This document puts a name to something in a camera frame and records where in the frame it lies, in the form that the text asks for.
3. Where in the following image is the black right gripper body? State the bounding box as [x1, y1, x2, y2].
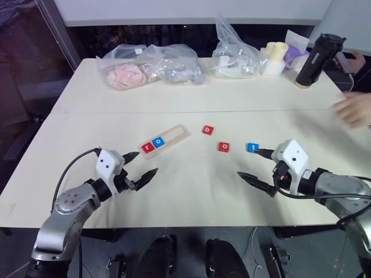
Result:
[272, 161, 293, 192]

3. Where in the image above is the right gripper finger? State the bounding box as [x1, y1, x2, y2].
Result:
[237, 171, 278, 198]
[255, 148, 275, 159]

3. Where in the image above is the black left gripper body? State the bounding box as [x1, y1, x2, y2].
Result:
[114, 168, 138, 194]

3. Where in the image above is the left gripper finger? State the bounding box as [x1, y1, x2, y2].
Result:
[122, 151, 141, 166]
[134, 167, 159, 191]

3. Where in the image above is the wooden letter tray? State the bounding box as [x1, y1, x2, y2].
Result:
[136, 124, 191, 161]

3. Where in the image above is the dark smartphone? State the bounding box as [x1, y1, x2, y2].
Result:
[332, 53, 355, 75]

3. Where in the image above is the red r letter block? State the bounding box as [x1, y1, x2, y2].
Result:
[140, 141, 157, 155]

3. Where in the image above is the person's left hand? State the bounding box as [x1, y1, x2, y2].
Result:
[331, 92, 371, 129]

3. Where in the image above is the person's right hand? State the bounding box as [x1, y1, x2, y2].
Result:
[332, 51, 368, 76]

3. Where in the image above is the dark rounded shape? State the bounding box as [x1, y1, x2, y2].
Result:
[205, 238, 248, 278]
[138, 233, 178, 278]

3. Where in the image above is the clear bag with pink cloth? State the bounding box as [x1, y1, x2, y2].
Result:
[96, 43, 163, 92]

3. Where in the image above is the stack of cream cups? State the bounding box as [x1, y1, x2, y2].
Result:
[260, 47, 286, 77]

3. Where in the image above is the clear bag with grey parts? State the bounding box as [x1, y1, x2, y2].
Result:
[139, 43, 207, 86]

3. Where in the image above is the purple and white tissue pack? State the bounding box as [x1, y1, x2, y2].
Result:
[283, 28, 311, 71]

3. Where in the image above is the cream plastic cup shape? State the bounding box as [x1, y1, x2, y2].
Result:
[265, 41, 289, 63]

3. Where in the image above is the black drinking bottle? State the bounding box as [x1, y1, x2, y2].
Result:
[294, 32, 347, 89]

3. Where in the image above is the person's black sleeve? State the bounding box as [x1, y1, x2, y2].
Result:
[351, 57, 371, 94]

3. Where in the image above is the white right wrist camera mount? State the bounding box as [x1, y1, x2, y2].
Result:
[271, 139, 310, 195]

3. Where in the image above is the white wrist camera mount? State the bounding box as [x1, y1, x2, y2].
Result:
[95, 148, 126, 197]
[271, 139, 310, 195]

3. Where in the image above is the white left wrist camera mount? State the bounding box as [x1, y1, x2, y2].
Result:
[95, 148, 126, 197]

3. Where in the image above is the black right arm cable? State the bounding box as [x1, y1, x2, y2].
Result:
[273, 170, 371, 226]

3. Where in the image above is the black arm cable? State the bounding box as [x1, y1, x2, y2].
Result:
[51, 148, 102, 214]
[273, 170, 371, 226]

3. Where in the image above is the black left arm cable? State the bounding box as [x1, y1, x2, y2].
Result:
[51, 148, 102, 214]

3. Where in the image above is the thin white floor cable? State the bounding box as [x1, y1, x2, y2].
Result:
[241, 226, 262, 278]

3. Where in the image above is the black table bracket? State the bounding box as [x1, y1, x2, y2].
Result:
[105, 254, 127, 278]
[268, 245, 292, 278]

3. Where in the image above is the clear bag with white cables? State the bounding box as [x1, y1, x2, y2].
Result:
[211, 12, 268, 80]

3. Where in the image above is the white charging cable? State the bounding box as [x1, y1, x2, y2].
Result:
[343, 73, 355, 94]

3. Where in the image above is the grey window frame post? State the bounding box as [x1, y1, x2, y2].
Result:
[36, 0, 82, 72]

